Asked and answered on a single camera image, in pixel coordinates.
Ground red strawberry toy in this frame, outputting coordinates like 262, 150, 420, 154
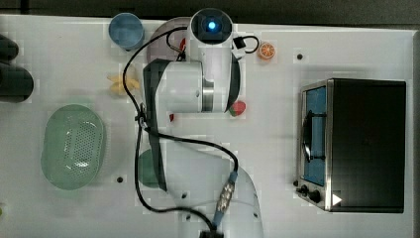
229, 100, 247, 117

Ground peeled banana toy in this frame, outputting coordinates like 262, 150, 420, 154
107, 67, 140, 96

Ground red ketchup bottle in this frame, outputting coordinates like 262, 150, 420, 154
179, 38, 186, 53

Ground silver toaster oven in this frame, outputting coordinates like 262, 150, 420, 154
293, 78, 406, 213

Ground orange slice toy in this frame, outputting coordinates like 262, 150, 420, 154
258, 42, 275, 60

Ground green perforated colander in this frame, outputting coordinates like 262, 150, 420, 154
41, 104, 106, 190

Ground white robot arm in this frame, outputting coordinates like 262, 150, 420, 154
143, 8, 263, 238

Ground black pan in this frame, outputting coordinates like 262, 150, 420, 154
0, 62, 34, 103

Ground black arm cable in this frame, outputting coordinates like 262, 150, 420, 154
122, 26, 240, 232

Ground black cylinder container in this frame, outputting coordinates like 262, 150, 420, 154
0, 35, 19, 61

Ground blue cup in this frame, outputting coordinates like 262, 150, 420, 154
108, 13, 145, 51

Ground green mug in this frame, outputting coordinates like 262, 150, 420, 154
138, 150, 158, 188

